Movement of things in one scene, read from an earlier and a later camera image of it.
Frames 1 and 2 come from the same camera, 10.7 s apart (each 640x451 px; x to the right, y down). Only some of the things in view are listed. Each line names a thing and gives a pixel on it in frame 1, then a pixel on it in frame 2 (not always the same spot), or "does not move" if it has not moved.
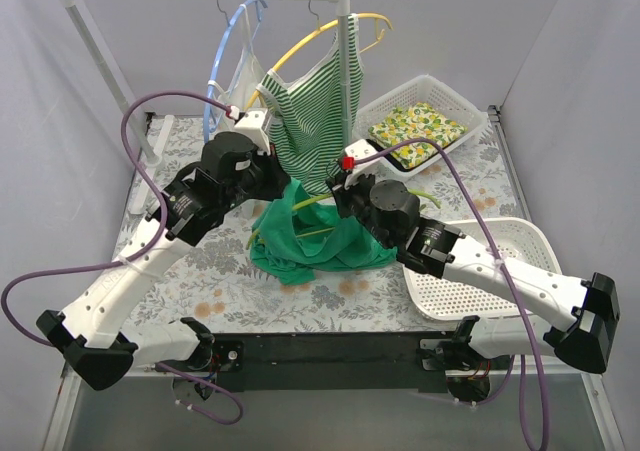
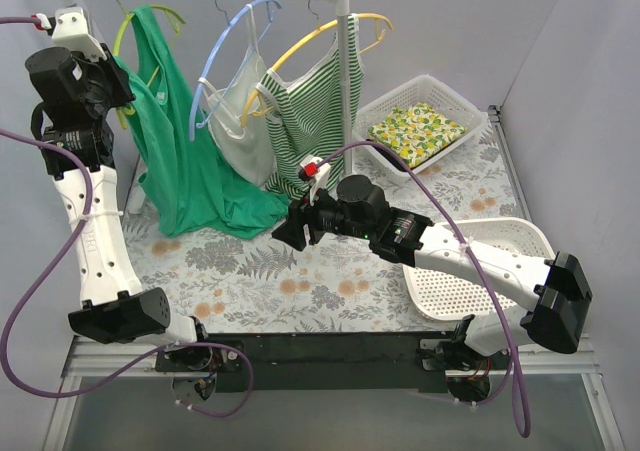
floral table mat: [218, 284] does not move
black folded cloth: [391, 158] does not move
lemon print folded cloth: [419, 121] does not move
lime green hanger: [323, 198] to [123, 110]
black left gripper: [273, 175] to [116, 78]
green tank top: [295, 239] to [192, 179]
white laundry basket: [521, 239] does not move
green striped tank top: [306, 115] does not move
